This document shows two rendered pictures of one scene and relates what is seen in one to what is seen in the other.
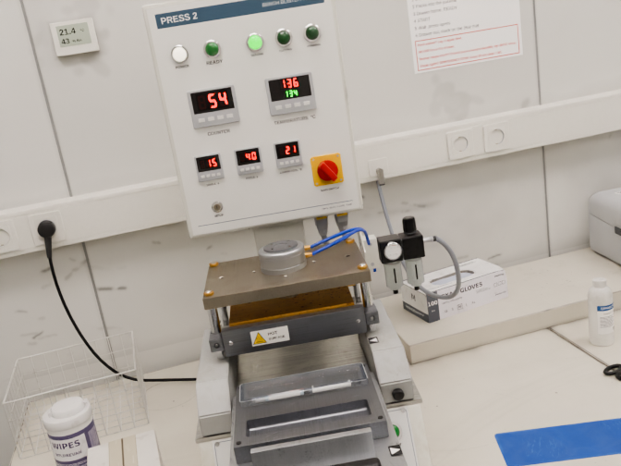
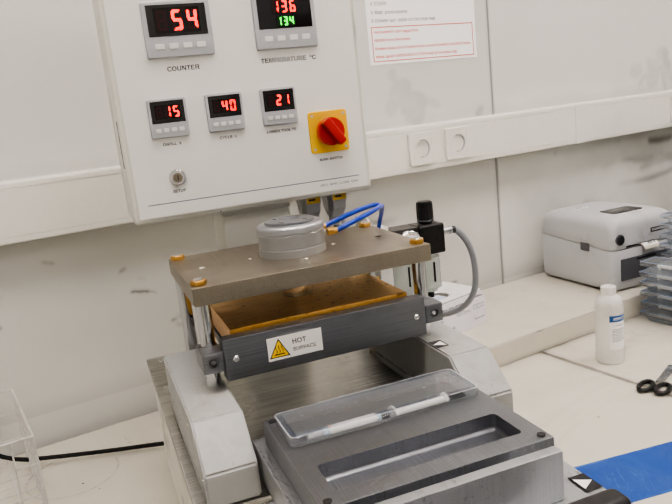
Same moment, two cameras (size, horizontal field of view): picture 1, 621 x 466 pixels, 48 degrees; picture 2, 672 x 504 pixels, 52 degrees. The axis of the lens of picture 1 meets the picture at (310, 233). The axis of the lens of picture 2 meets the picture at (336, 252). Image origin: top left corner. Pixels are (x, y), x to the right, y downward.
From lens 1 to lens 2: 0.48 m
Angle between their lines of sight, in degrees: 17
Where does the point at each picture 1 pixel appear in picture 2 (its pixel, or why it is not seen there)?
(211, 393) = (219, 436)
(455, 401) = not seen: hidden behind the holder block
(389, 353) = (473, 357)
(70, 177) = not seen: outside the picture
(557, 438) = (638, 467)
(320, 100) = (322, 35)
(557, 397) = (603, 421)
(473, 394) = not seen: hidden behind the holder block
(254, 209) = (230, 183)
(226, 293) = (228, 280)
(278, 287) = (306, 269)
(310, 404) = (409, 430)
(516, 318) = (510, 341)
